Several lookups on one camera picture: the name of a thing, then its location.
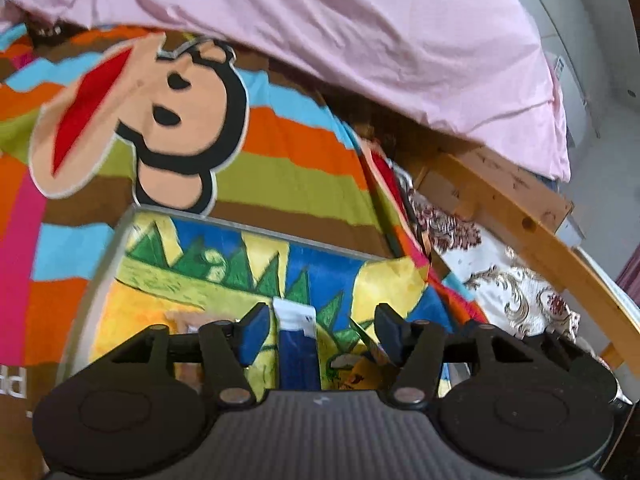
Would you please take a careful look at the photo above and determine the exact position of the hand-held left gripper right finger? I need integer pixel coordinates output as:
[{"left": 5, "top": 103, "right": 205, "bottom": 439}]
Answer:
[{"left": 375, "top": 303, "right": 572, "bottom": 409}]

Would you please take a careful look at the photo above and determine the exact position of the wooden bed frame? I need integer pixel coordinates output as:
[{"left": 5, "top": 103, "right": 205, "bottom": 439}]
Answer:
[{"left": 430, "top": 152, "right": 640, "bottom": 376}]

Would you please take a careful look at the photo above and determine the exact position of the printed monkey blanket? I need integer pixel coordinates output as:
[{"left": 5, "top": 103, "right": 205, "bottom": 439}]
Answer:
[{"left": 0, "top": 22, "right": 481, "bottom": 480}]

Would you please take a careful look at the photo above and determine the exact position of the white floral satin cloth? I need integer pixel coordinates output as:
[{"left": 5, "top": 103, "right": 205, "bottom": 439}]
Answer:
[{"left": 395, "top": 170, "right": 583, "bottom": 356}]

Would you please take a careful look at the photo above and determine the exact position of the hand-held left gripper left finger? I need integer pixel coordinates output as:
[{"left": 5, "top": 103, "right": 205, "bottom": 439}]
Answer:
[{"left": 67, "top": 302, "right": 272, "bottom": 409}]

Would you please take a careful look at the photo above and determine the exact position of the blue white snack packet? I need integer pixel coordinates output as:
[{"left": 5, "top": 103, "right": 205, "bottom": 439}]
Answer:
[{"left": 272, "top": 297, "right": 321, "bottom": 391}]

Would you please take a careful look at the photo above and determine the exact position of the gold foil snack packet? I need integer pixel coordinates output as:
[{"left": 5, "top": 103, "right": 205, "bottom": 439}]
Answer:
[{"left": 327, "top": 317, "right": 401, "bottom": 392}]

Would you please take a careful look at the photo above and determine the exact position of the pink bed sheet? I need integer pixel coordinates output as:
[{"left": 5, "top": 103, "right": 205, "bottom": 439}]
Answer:
[{"left": 0, "top": 0, "right": 573, "bottom": 181}]

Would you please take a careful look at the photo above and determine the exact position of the metal tray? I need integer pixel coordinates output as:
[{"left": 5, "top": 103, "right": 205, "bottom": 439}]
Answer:
[{"left": 55, "top": 205, "right": 481, "bottom": 396}]

